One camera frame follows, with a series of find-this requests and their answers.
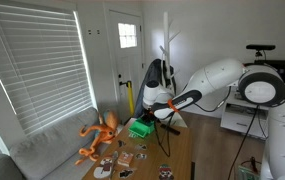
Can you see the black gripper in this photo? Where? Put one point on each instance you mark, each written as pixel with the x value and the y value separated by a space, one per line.
pixel 147 116

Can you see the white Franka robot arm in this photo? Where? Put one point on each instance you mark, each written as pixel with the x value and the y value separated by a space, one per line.
pixel 222 80

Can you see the green plastic box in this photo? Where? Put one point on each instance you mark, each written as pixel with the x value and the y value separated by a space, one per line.
pixel 141 128

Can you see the orange octopus plush toy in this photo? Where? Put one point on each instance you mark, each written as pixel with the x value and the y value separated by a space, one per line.
pixel 102 135

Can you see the small grey sticker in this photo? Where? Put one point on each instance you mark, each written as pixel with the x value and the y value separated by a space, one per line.
pixel 141 146

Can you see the small dark sticker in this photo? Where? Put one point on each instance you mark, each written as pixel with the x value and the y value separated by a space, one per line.
pixel 121 143

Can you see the small colourful sticker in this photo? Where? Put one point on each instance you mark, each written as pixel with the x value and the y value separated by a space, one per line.
pixel 141 156

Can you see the small brown picture card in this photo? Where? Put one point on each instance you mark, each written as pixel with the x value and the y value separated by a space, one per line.
pixel 125 158

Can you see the grey metal spoon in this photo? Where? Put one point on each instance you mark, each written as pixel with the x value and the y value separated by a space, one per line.
pixel 114 162

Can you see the nutcracker shaped sticker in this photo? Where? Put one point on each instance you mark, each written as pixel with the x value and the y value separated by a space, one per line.
pixel 165 172

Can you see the black and white sticker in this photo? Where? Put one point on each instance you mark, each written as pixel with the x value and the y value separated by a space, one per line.
pixel 126 173

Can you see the white door with window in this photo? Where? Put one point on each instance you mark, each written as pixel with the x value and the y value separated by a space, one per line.
pixel 127 63

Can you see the snowman shaped sticker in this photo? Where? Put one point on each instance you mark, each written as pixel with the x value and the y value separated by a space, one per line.
pixel 103 167

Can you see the white coat rack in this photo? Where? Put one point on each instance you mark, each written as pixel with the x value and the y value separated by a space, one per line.
pixel 166 40

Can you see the white tv shelf unit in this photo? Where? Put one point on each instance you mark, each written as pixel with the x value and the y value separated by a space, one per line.
pixel 245 118

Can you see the grey fabric sofa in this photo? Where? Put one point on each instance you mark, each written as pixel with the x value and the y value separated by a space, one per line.
pixel 48 150

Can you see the green circuit board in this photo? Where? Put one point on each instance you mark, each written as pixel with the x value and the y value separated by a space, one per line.
pixel 247 173

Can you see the white window blinds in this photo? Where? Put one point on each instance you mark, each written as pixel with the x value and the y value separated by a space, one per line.
pixel 38 66

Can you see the wall light switches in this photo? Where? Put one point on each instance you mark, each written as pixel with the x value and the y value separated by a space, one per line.
pixel 93 32

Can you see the black camera on stand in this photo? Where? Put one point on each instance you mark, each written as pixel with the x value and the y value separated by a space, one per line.
pixel 260 47

